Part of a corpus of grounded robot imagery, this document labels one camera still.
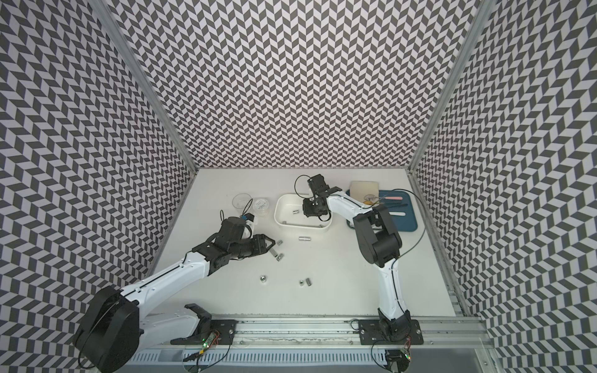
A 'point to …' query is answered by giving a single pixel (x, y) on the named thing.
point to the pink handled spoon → (392, 198)
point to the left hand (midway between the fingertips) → (271, 246)
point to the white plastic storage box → (288, 213)
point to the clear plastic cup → (239, 200)
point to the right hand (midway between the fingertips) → (307, 213)
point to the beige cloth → (359, 189)
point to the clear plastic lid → (260, 207)
